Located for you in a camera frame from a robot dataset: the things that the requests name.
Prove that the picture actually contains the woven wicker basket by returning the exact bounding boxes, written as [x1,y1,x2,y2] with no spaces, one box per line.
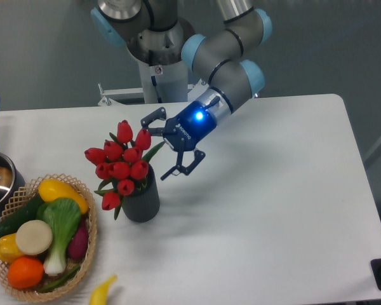
[0,173,97,303]

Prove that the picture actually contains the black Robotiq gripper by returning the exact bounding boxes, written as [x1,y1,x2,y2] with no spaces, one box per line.
[140,100,217,181]

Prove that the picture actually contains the green chili pepper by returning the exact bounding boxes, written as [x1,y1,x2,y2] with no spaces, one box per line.
[38,264,81,293]

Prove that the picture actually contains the beige round disc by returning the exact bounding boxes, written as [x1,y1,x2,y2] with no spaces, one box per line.
[15,220,53,255]

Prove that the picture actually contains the red tulip bouquet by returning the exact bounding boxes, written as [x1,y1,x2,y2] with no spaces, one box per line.
[84,120,164,219]

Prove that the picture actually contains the orange fruit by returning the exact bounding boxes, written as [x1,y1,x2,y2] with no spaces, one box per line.
[7,256,44,289]

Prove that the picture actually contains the yellow banana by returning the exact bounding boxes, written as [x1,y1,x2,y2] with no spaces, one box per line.
[89,274,117,305]

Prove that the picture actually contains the dark grey ribbed vase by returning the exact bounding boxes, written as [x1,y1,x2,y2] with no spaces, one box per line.
[123,166,160,223]

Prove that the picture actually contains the dark green cucumber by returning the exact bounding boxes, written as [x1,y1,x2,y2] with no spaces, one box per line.
[0,194,44,238]

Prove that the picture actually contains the yellow squash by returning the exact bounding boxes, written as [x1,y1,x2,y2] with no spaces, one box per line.
[38,179,89,214]

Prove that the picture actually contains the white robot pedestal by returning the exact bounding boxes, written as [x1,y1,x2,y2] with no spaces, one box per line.
[97,15,217,107]

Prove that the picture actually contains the yellow bell pepper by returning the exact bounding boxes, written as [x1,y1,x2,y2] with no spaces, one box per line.
[0,233,25,263]

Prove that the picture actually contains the purple sweet potato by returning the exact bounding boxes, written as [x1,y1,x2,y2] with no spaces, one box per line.
[67,220,89,260]

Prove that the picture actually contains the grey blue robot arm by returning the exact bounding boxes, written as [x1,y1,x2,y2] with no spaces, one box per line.
[91,1,272,175]

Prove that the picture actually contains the green bok choy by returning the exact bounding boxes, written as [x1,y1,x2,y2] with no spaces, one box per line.
[37,198,81,276]

